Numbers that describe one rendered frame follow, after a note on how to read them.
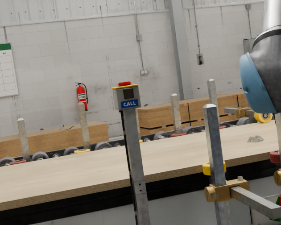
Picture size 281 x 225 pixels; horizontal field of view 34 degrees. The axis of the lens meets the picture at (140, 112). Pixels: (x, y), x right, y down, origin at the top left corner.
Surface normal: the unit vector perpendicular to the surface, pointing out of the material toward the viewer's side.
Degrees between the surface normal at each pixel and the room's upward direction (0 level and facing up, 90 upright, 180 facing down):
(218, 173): 90
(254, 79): 81
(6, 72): 90
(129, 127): 90
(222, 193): 90
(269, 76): 77
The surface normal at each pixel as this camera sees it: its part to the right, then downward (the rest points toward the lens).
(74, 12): 0.33, 0.04
